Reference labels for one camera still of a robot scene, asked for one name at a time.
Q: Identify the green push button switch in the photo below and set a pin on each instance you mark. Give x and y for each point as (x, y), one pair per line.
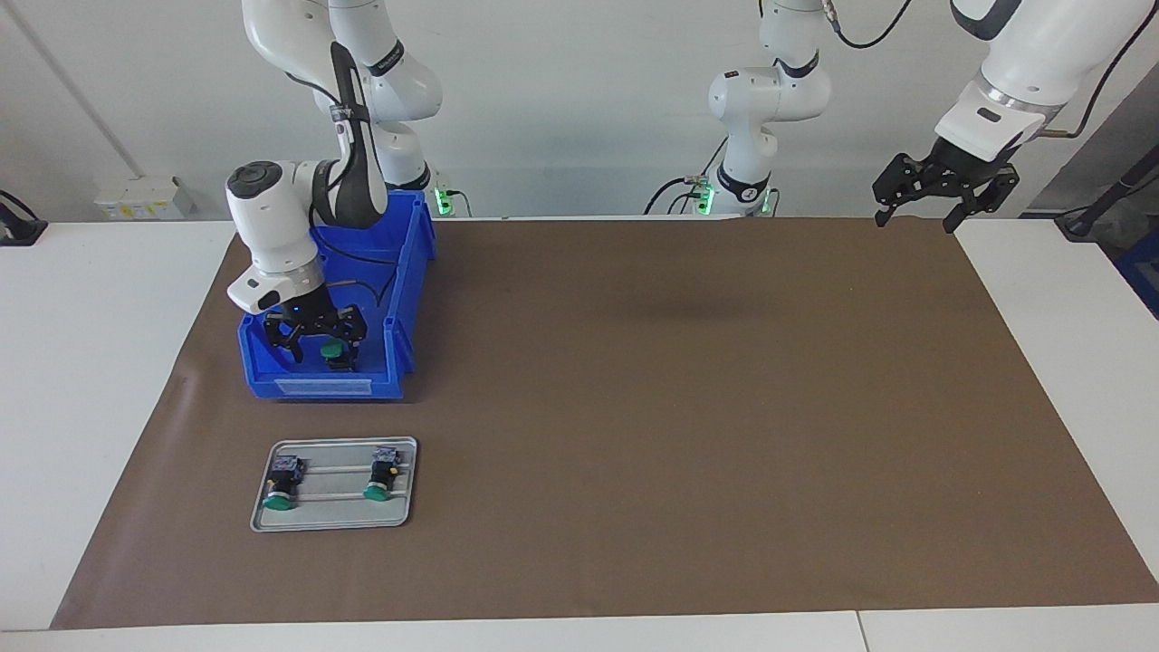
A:
(281, 498)
(377, 492)
(332, 351)

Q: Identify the grey metal tray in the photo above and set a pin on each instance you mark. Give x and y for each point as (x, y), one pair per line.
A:
(335, 516)

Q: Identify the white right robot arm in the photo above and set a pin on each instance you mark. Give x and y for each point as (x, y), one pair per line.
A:
(281, 217)

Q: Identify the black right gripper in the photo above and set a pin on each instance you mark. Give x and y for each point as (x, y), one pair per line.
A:
(308, 312)

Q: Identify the brown table mat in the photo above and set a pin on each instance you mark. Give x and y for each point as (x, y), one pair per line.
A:
(724, 498)

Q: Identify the black stand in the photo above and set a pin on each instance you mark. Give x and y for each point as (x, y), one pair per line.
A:
(1082, 222)

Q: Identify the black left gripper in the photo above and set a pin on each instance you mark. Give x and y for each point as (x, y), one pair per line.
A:
(964, 167)

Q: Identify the blue plastic storage bin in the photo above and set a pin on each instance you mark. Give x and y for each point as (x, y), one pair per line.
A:
(398, 272)

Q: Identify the black clamp mount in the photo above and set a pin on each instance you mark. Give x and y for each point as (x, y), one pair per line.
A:
(18, 231)

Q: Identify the blue crate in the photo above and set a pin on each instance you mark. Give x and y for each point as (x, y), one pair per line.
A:
(1143, 272)

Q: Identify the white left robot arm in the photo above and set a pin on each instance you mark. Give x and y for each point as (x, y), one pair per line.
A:
(770, 95)

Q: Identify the white wall socket box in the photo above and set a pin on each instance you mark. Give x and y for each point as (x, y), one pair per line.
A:
(136, 199)

